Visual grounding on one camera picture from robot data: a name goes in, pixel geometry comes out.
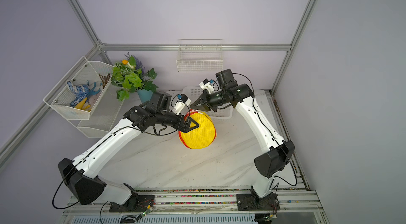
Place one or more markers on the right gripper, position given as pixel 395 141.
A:
pixel 205 99

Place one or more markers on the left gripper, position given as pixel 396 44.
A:
pixel 186 128

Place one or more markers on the yellow mesh laundry bag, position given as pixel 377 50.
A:
pixel 202 137

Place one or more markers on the teal garden rake yellow handle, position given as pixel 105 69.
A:
pixel 93 91

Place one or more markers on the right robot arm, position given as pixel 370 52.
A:
pixel 274 164

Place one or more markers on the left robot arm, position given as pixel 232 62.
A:
pixel 81 175

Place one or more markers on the white plastic basket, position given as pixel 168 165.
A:
pixel 194 92

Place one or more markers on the teal vase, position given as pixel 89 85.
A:
pixel 144 95

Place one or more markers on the artificial green plant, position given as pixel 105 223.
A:
pixel 130 75

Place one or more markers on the brown twigs in shelf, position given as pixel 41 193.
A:
pixel 104 79

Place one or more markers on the white cloth in shelf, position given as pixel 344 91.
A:
pixel 92 100

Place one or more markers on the white mesh corner shelf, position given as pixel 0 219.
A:
pixel 101 118

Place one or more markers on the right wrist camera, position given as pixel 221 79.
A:
pixel 207 85

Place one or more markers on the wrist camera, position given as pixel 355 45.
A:
pixel 182 102
pixel 207 85

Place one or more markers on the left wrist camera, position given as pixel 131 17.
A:
pixel 182 102

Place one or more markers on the white wire wall basket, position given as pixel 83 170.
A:
pixel 195 55

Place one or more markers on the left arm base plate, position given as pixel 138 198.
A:
pixel 138 203

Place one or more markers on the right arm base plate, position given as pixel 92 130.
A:
pixel 247 202

